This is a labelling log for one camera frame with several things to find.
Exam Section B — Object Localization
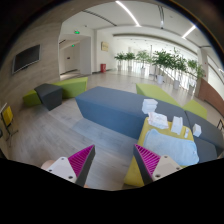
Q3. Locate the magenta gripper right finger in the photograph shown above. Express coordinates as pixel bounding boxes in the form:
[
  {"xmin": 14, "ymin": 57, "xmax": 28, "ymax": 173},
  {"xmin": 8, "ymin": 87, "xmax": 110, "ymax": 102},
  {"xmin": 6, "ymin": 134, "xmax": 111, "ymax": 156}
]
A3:
[{"xmin": 133, "ymin": 143, "xmax": 183, "ymax": 186}]

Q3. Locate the potted plant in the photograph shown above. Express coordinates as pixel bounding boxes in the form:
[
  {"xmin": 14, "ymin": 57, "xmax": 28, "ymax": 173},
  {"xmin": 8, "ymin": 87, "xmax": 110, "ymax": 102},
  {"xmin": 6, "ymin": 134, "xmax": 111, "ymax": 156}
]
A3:
[
  {"xmin": 172, "ymin": 49, "xmax": 187, "ymax": 90},
  {"xmin": 187, "ymin": 60, "xmax": 205, "ymax": 95},
  {"xmin": 136, "ymin": 50, "xmax": 151, "ymax": 75},
  {"xmin": 125, "ymin": 52, "xmax": 135, "ymax": 72},
  {"xmin": 115, "ymin": 52, "xmax": 125, "ymax": 70},
  {"xmin": 152, "ymin": 50, "xmax": 172, "ymax": 85}
]

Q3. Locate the framed wall notice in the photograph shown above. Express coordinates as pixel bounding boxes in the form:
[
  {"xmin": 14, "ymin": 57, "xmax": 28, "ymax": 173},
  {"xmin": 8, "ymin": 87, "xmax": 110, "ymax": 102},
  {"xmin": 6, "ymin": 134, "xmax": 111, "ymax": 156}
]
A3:
[{"xmin": 101, "ymin": 42, "xmax": 109, "ymax": 52}]

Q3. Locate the dark grey angular seat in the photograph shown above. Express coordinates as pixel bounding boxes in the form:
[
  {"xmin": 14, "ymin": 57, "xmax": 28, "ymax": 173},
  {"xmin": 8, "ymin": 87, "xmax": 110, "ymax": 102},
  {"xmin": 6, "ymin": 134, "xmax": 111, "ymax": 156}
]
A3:
[{"xmin": 35, "ymin": 83, "xmax": 63, "ymax": 110}]

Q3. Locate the green bench seat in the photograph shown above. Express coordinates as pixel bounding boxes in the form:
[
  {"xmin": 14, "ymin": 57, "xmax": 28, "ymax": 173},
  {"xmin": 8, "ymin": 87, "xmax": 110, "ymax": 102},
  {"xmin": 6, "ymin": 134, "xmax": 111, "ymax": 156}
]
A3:
[
  {"xmin": 136, "ymin": 83, "xmax": 179, "ymax": 106},
  {"xmin": 23, "ymin": 77, "xmax": 88, "ymax": 107}
]

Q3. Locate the yellow chair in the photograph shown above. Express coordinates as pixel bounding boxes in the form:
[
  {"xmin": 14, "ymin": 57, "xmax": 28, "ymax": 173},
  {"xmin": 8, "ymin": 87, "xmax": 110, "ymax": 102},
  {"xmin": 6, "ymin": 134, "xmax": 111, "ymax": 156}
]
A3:
[{"xmin": 1, "ymin": 106, "xmax": 17, "ymax": 136}]

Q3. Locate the potted plant right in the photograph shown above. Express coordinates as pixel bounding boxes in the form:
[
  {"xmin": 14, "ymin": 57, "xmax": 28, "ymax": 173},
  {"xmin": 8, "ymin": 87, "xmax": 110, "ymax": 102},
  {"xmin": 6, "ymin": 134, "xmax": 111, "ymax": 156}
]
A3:
[{"xmin": 187, "ymin": 60, "xmax": 205, "ymax": 95}]

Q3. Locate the wall-mounted black television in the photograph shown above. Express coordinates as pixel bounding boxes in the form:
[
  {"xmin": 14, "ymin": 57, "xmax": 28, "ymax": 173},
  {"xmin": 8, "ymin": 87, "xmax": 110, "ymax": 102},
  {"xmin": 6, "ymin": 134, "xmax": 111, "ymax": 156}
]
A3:
[{"xmin": 12, "ymin": 44, "xmax": 41, "ymax": 74}]

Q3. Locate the potted plant far left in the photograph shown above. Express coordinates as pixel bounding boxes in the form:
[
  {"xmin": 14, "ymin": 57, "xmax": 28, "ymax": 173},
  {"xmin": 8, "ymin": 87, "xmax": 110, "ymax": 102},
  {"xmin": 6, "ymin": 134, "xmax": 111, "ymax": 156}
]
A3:
[{"xmin": 115, "ymin": 52, "xmax": 125, "ymax": 70}]

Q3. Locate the folded white towel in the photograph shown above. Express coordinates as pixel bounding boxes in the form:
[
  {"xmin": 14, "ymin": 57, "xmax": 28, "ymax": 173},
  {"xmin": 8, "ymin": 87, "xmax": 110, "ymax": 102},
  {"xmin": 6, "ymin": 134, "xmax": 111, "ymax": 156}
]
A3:
[{"xmin": 171, "ymin": 116, "xmax": 183, "ymax": 134}]

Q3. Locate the stack of white towels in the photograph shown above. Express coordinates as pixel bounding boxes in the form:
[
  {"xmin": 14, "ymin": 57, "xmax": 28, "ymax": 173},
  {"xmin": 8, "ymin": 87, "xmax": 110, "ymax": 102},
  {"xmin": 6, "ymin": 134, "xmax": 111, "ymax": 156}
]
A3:
[{"xmin": 142, "ymin": 99, "xmax": 158, "ymax": 114}]

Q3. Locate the light blue towel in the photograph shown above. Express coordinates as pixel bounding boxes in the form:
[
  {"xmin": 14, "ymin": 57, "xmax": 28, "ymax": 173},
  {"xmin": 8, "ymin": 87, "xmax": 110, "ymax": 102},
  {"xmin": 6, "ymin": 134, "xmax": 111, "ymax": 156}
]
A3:
[{"xmin": 143, "ymin": 129, "xmax": 199, "ymax": 166}]

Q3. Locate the small white folded cloth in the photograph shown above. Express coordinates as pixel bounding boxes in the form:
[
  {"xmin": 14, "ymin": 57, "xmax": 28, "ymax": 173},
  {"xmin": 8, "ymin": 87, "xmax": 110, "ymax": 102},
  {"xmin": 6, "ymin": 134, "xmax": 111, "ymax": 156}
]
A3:
[{"xmin": 193, "ymin": 124, "xmax": 202, "ymax": 137}]

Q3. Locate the large blue bench sofa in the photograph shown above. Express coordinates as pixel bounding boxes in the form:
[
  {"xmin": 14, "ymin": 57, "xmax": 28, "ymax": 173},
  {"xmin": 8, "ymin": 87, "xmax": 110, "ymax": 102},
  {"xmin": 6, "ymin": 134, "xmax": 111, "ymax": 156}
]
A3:
[{"xmin": 76, "ymin": 86, "xmax": 224, "ymax": 162}]

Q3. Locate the crumpled white towel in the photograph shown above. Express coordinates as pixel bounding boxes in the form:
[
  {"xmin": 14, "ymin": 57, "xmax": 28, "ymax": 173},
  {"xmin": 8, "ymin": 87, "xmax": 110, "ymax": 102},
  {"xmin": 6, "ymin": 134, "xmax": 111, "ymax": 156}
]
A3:
[{"xmin": 148, "ymin": 112, "xmax": 169, "ymax": 129}]

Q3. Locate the green bench seat left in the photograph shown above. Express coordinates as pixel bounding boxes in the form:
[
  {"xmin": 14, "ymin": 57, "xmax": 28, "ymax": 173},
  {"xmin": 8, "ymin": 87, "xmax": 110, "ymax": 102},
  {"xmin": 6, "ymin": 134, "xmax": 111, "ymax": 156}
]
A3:
[{"xmin": 23, "ymin": 77, "xmax": 88, "ymax": 107}]

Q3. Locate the green seat far right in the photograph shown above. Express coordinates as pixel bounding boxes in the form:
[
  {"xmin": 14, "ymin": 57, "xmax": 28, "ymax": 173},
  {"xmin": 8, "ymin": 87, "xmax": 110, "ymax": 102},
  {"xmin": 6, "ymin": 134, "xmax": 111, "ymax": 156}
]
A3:
[{"xmin": 183, "ymin": 100, "xmax": 207, "ymax": 119}]

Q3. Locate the green bench seat back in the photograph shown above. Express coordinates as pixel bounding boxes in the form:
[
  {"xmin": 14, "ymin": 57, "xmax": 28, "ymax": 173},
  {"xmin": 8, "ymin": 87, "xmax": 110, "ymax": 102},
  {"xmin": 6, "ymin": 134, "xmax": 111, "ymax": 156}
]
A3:
[{"xmin": 136, "ymin": 83, "xmax": 179, "ymax": 106}]

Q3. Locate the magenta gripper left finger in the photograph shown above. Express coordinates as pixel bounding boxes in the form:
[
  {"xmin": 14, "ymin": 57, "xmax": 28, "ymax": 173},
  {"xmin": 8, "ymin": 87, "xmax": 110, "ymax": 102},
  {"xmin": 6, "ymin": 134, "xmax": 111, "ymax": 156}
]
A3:
[{"xmin": 46, "ymin": 144, "xmax": 96, "ymax": 188}]

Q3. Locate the red trash bin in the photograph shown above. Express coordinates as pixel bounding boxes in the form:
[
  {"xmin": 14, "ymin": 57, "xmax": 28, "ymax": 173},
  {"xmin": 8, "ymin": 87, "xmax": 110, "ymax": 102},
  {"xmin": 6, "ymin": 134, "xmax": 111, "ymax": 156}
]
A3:
[{"xmin": 100, "ymin": 64, "xmax": 106, "ymax": 73}]

